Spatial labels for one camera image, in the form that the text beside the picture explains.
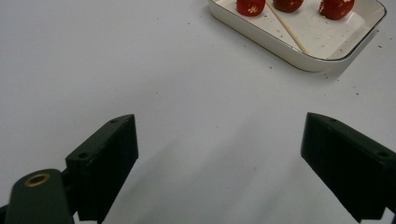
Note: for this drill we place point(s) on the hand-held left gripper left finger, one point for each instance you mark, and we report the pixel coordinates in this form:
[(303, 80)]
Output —
[(106, 161)]

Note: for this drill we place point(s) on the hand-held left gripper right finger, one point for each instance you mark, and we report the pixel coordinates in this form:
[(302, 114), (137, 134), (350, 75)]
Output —
[(348, 165)]

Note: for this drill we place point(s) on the white rectangular tray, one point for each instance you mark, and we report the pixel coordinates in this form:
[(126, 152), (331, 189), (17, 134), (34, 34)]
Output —
[(327, 40)]

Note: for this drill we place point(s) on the thin wooden skewer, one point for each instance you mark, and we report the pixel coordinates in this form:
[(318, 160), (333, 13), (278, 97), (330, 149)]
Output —
[(288, 28)]

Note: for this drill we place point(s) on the red candied fruit ball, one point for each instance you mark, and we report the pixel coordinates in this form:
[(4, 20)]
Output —
[(288, 4), (336, 7), (250, 6)]

